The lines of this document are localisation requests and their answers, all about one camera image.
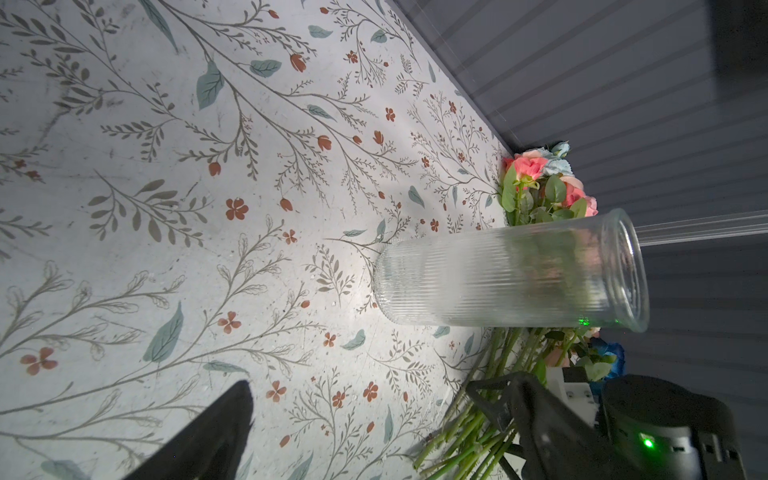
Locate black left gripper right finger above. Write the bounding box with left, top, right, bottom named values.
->
left=511, top=373, right=648, bottom=479

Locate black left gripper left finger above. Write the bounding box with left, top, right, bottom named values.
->
left=127, top=380, right=253, bottom=480

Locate blue artificial rose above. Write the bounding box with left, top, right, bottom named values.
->
left=576, top=337, right=626, bottom=397

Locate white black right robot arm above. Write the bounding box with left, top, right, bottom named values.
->
left=601, top=375, right=746, bottom=479

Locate clear ribbed glass vase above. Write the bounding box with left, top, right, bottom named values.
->
left=372, top=209, right=650, bottom=333

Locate floral patterned table mat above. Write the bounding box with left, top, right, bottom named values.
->
left=1, top=1, right=504, bottom=479

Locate pink rose flower bunch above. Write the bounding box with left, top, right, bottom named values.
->
left=414, top=142, right=597, bottom=479

